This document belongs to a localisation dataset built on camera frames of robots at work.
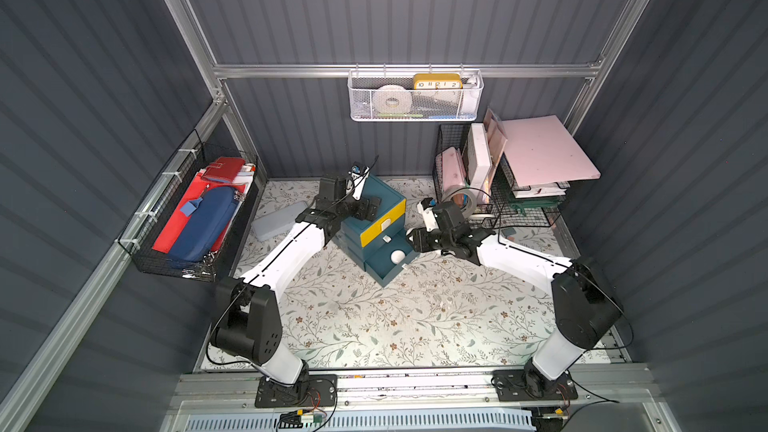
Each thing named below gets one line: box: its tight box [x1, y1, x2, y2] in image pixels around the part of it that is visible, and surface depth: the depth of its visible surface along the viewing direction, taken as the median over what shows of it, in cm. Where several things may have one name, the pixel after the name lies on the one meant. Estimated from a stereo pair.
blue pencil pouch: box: [168, 186, 239, 262], surface depth 70 cm
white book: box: [467, 123, 493, 204], surface depth 96 cm
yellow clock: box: [413, 73, 463, 90], surface depth 89 cm
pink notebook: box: [434, 146, 470, 202], surface depth 107 cm
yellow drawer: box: [360, 198, 407, 248], surface depth 84 cm
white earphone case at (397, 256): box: [390, 250, 406, 264], surface depth 98 cm
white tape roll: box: [372, 84, 412, 115], surface depth 88 cm
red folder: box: [152, 176, 247, 254], surface depth 72 cm
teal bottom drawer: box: [364, 233, 420, 288], surface depth 93 cm
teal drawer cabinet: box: [335, 173, 420, 288], surface depth 90 cm
